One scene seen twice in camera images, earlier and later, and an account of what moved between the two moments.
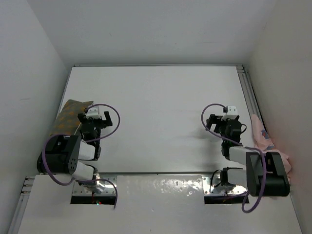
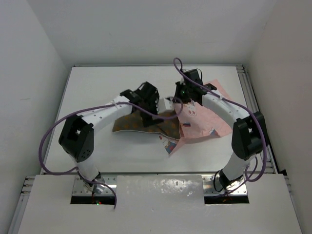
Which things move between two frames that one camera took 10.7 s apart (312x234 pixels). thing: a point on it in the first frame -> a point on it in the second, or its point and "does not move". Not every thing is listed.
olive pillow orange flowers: x=68 y=119 -> x=132 y=121
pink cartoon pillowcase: x=264 y=142 -> x=197 y=121
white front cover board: x=153 y=204 does not move
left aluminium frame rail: x=24 y=196 does not move
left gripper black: x=105 y=123 -> x=146 y=119
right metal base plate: x=220 y=189 does not move
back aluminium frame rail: x=158 y=66 does not move
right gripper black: x=220 y=123 -> x=182 y=91
